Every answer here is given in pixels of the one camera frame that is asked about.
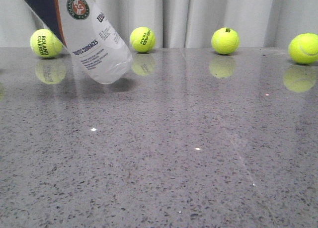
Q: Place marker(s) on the plain yellow tennis ball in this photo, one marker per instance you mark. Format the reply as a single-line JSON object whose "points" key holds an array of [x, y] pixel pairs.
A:
{"points": [[303, 49]]}

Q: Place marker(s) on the grey pleated curtain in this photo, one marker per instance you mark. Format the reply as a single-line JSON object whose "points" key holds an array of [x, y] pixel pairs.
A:
{"points": [[191, 23]]}

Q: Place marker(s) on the Head Team tennis ball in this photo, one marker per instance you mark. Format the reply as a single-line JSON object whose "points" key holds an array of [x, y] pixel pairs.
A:
{"points": [[142, 39]]}

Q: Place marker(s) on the Roland Garros tennis ball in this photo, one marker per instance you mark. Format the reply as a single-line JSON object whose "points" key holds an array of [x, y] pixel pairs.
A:
{"points": [[45, 44]]}

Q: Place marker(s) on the Wilson tennis ball can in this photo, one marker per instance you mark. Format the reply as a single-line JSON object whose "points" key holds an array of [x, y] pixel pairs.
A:
{"points": [[87, 35]]}

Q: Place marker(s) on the Wilson logo tennis ball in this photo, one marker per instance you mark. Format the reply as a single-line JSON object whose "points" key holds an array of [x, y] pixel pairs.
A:
{"points": [[225, 41]]}

